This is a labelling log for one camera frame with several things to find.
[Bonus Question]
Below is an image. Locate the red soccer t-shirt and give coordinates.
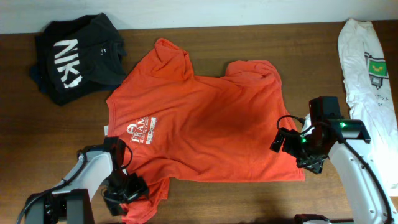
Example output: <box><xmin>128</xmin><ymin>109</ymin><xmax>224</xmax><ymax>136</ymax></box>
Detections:
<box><xmin>106</xmin><ymin>38</ymin><xmax>305</xmax><ymax>223</ymax></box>

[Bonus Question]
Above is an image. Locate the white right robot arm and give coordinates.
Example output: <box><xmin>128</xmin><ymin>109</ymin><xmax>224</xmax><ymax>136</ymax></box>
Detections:
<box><xmin>271</xmin><ymin>119</ymin><xmax>397</xmax><ymax>223</ymax></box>

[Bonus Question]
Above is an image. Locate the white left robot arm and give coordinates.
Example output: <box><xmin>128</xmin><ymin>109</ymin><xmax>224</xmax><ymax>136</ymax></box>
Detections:
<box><xmin>16</xmin><ymin>142</ymin><xmax>149</xmax><ymax>223</ymax></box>

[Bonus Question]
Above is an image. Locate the white printed t-shirt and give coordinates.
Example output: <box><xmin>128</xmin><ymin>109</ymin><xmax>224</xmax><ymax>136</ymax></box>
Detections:
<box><xmin>337</xmin><ymin>19</ymin><xmax>397</xmax><ymax>197</ymax></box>

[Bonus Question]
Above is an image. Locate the black Nike t-shirt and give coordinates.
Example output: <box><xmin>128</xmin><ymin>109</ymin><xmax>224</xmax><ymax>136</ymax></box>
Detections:
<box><xmin>35</xmin><ymin>13</ymin><xmax>127</xmax><ymax>106</ymax></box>

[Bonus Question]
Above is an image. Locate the dark navy folded garment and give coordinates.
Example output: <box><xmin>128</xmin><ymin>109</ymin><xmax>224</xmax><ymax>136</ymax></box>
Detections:
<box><xmin>29</xmin><ymin>64</ymin><xmax>63</xmax><ymax>106</ymax></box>

